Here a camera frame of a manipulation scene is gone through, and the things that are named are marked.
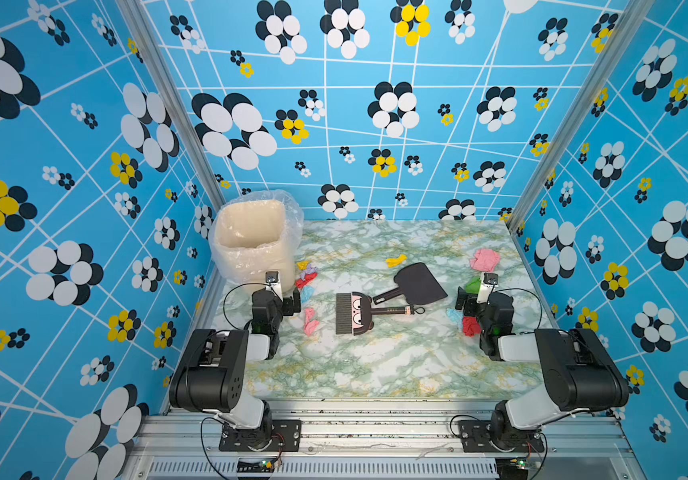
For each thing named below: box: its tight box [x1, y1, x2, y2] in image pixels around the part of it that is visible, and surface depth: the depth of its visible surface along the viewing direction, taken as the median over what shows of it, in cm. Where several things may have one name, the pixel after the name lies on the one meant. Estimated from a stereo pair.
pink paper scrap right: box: [470, 248, 501, 272], surface depth 110 cm
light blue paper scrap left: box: [301, 285, 316, 303], surface depth 101 cm
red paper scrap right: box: [462, 316, 482, 337], surface depth 92 cm
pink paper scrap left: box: [304, 307, 320, 337], surface depth 95 cm
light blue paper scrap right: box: [446, 308, 463, 325], surface depth 96 cm
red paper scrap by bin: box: [295, 272, 318, 289], surface depth 106 cm
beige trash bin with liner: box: [209, 190, 305, 291], surface depth 90 cm
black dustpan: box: [373, 262, 448, 305], surface depth 105 cm
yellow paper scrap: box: [386, 254, 408, 268], surface depth 110 cm
